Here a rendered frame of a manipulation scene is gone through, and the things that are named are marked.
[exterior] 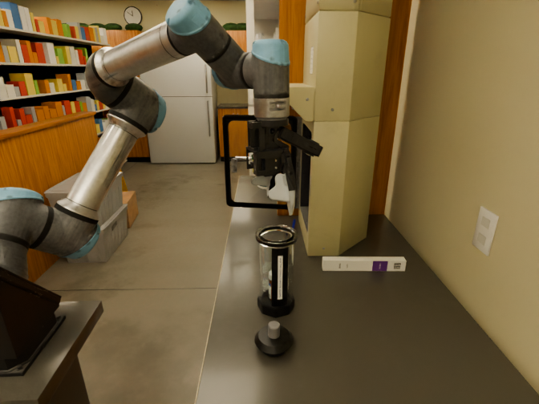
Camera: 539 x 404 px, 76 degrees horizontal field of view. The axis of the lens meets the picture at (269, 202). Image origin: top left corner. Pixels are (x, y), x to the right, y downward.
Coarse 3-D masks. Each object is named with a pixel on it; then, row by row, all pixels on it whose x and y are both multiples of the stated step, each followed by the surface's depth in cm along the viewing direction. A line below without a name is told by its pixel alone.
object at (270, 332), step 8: (264, 328) 83; (272, 328) 79; (280, 328) 83; (256, 336) 82; (264, 336) 81; (272, 336) 80; (280, 336) 81; (288, 336) 81; (256, 344) 80; (264, 344) 78; (272, 344) 78; (280, 344) 78; (288, 344) 79; (264, 352) 79; (272, 352) 77; (280, 352) 77
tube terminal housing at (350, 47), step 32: (320, 32) 97; (352, 32) 97; (384, 32) 108; (320, 64) 100; (352, 64) 100; (384, 64) 113; (320, 96) 103; (352, 96) 103; (320, 128) 106; (352, 128) 108; (320, 160) 110; (352, 160) 113; (320, 192) 114; (352, 192) 118; (320, 224) 118; (352, 224) 124
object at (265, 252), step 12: (264, 228) 91; (276, 228) 92; (288, 228) 91; (264, 240) 84; (276, 240) 94; (288, 240) 84; (264, 252) 87; (288, 252) 86; (264, 264) 88; (288, 264) 88; (264, 276) 89; (288, 276) 89; (264, 288) 90; (288, 288) 90; (264, 300) 92; (288, 300) 92
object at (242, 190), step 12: (240, 132) 140; (240, 144) 142; (288, 144) 139; (240, 156) 144; (240, 168) 146; (252, 168) 145; (240, 180) 148; (240, 192) 150; (252, 192) 149; (264, 192) 148
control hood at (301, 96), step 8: (296, 88) 102; (304, 88) 102; (312, 88) 102; (296, 96) 103; (304, 96) 103; (312, 96) 103; (296, 104) 103; (304, 104) 103; (312, 104) 104; (304, 112) 104; (312, 112) 104; (312, 120) 106
